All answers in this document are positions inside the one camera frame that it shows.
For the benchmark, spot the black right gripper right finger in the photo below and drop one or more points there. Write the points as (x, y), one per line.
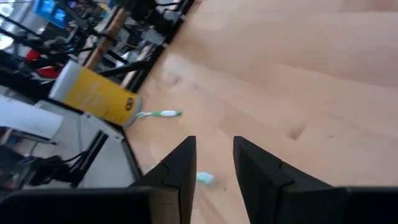
(264, 186)

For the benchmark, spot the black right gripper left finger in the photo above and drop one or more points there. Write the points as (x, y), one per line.
(180, 177)

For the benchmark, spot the green white toothbrush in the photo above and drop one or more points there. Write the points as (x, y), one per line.
(168, 113)
(205, 178)

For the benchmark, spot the grey metal plate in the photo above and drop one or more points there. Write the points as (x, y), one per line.
(102, 161)

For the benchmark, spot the yellow canister white lid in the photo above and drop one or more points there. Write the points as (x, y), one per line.
(96, 96)

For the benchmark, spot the white box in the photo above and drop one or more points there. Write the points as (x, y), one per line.
(28, 118)

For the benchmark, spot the red cloth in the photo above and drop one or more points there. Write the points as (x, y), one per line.
(46, 72)

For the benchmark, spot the blue screen monitor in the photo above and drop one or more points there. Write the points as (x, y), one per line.
(49, 11)

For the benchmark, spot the wooden workbench black frame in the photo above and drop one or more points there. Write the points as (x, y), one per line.
(107, 37)

